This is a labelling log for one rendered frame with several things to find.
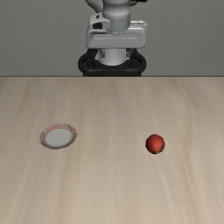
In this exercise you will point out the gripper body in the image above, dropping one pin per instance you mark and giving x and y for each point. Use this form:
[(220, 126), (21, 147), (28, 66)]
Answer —
[(116, 36)]

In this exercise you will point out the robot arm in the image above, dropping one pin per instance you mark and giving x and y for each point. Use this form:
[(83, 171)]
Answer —
[(112, 61)]

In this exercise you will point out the red onion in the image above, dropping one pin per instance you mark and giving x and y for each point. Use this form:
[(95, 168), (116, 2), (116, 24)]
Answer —
[(155, 144)]

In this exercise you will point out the white plate with red rim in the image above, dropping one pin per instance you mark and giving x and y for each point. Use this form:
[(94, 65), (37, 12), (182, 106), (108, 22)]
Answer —
[(58, 137)]

